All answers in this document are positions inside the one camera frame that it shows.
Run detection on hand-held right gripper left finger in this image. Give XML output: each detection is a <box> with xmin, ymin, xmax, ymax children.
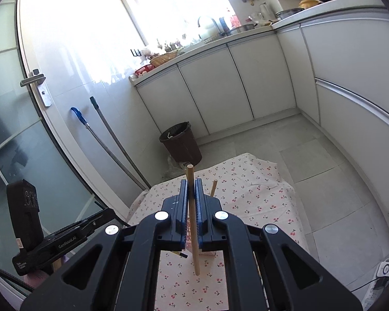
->
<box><xmin>19</xmin><ymin>179</ymin><xmax>189</xmax><ymax>311</ymax></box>

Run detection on bright window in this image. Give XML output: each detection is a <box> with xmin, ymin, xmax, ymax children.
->
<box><xmin>118</xmin><ymin>0</ymin><xmax>234</xmax><ymax>47</ymax></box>

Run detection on white kitchen cabinets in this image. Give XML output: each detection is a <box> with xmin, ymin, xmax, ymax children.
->
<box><xmin>131</xmin><ymin>0</ymin><xmax>389</xmax><ymax>214</ymax></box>

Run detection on person's left hand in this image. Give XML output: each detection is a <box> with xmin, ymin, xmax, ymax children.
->
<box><xmin>22</xmin><ymin>270</ymin><xmax>54</xmax><ymax>291</ymax></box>

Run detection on chrome faucet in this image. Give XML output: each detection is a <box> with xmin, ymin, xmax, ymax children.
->
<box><xmin>198</xmin><ymin>16</ymin><xmax>221</xmax><ymax>38</ymax></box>

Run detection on row of small ornaments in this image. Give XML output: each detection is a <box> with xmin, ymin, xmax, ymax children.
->
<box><xmin>155</xmin><ymin>38</ymin><xmax>184</xmax><ymax>53</ymax></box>

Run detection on white power strip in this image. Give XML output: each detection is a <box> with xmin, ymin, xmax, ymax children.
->
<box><xmin>365</xmin><ymin>258</ymin><xmax>389</xmax><ymax>311</ymax></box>

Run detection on white countertop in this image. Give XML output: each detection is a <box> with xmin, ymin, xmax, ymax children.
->
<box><xmin>129</xmin><ymin>0</ymin><xmax>387</xmax><ymax>86</ymax></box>

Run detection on steel basin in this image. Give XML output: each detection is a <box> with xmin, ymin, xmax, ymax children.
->
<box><xmin>228</xmin><ymin>24</ymin><xmax>256</xmax><ymax>36</ymax></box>

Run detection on brown trash bin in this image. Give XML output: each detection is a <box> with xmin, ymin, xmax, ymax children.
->
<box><xmin>159</xmin><ymin>121</ymin><xmax>202</xmax><ymax>164</ymax></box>

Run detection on light bamboo chopstick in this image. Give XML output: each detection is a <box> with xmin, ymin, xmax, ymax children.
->
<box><xmin>186</xmin><ymin>165</ymin><xmax>202</xmax><ymax>276</ymax></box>

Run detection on cherry print tablecloth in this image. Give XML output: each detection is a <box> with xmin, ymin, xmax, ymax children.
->
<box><xmin>127</xmin><ymin>152</ymin><xmax>307</xmax><ymax>311</ymax></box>

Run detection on shallow steel pan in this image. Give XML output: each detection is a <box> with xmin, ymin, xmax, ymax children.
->
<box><xmin>275</xmin><ymin>7</ymin><xmax>305</xmax><ymax>20</ymax></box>

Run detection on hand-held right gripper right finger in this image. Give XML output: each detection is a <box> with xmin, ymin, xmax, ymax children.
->
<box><xmin>195</xmin><ymin>178</ymin><xmax>364</xmax><ymax>311</ymax></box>

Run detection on wicker basket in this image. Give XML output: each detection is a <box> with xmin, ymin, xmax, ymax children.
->
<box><xmin>150</xmin><ymin>51</ymin><xmax>178</xmax><ymax>67</ymax></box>

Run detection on black braided cable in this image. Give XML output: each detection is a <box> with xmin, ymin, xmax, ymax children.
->
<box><xmin>0</xmin><ymin>260</ymin><xmax>30</xmax><ymax>296</ymax></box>

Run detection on clear plastic bag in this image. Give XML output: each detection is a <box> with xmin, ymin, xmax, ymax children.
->
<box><xmin>163</xmin><ymin>155</ymin><xmax>186</xmax><ymax>182</ymax></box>

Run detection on frosted glass sliding door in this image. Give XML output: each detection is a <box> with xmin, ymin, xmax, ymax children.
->
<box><xmin>0</xmin><ymin>0</ymin><xmax>150</xmax><ymax>302</ymax></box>

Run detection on metal door handle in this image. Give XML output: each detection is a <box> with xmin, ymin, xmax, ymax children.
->
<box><xmin>20</xmin><ymin>69</ymin><xmax>46</xmax><ymax>87</ymax></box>

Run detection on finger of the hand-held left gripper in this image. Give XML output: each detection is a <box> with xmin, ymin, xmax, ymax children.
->
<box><xmin>79</xmin><ymin>207</ymin><xmax>116</xmax><ymax>231</ymax></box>

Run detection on blue handled mop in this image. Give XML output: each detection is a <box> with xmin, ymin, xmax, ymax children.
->
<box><xmin>70</xmin><ymin>106</ymin><xmax>150</xmax><ymax>192</ymax></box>

